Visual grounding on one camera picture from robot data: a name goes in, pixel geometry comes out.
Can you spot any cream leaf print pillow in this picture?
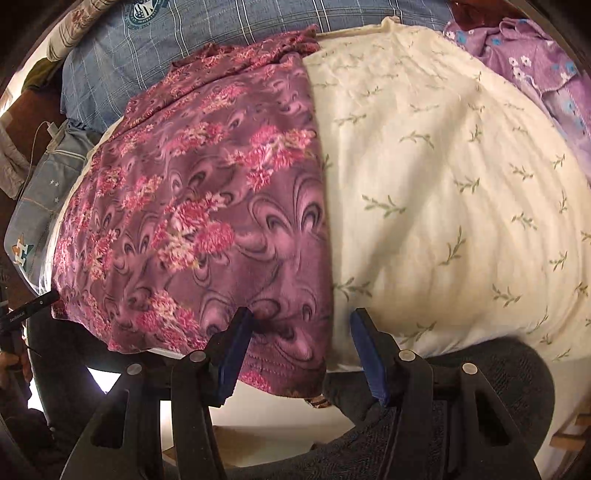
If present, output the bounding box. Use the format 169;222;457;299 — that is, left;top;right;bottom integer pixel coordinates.
302;16;591;374

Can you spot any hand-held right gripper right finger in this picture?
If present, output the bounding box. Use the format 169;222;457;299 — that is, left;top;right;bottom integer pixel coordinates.
349;307;543;480

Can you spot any cream floral striped cloth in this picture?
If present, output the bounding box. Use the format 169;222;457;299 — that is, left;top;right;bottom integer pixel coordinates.
45;0;136;62

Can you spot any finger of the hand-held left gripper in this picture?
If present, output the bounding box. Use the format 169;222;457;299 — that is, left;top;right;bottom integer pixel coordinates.
8;289;62;324

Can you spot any grey hanging cloth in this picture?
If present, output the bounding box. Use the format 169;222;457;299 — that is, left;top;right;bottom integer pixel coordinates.
0;113;34;200

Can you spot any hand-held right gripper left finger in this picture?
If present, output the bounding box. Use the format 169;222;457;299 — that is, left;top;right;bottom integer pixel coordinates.
60;307;256;480

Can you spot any maroon floral garment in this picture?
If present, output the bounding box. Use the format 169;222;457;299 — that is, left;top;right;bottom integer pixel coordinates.
51;25;335;400

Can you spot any white charger cable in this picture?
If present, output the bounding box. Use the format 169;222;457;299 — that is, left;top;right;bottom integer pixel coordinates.
24;121;52;188

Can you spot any blue plaid pillow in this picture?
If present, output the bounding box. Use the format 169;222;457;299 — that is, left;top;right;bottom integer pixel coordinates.
60;0;455;132

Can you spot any green cloth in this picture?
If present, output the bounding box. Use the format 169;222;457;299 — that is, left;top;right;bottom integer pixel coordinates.
22;58;63;90

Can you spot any purple floral garment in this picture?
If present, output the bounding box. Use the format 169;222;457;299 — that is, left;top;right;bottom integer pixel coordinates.
442;17;591;185

